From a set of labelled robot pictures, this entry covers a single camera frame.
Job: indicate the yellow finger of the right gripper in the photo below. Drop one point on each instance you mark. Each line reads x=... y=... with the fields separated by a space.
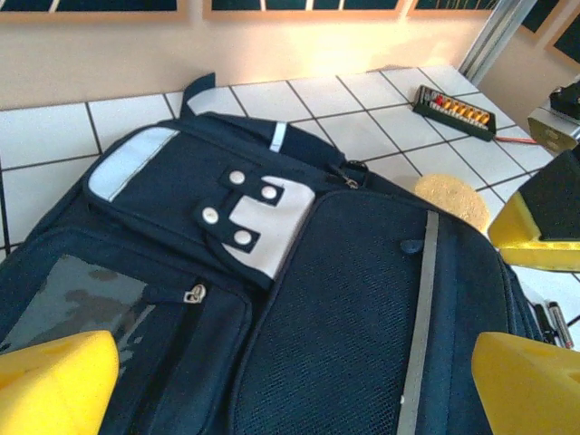
x=544 y=226
x=555 y=131

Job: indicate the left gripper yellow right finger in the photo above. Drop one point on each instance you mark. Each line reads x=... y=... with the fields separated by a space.
x=530 y=389

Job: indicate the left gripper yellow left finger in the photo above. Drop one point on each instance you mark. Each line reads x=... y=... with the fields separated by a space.
x=54 y=389

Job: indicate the round cork disc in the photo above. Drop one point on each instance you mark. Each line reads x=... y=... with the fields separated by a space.
x=453 y=204

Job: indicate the navy blue backpack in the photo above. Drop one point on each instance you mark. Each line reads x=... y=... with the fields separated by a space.
x=362 y=317

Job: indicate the black charger with yellow plugs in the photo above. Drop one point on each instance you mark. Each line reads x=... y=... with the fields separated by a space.
x=455 y=113

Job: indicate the aluminium frame post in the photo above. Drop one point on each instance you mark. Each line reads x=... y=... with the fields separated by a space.
x=491 y=41

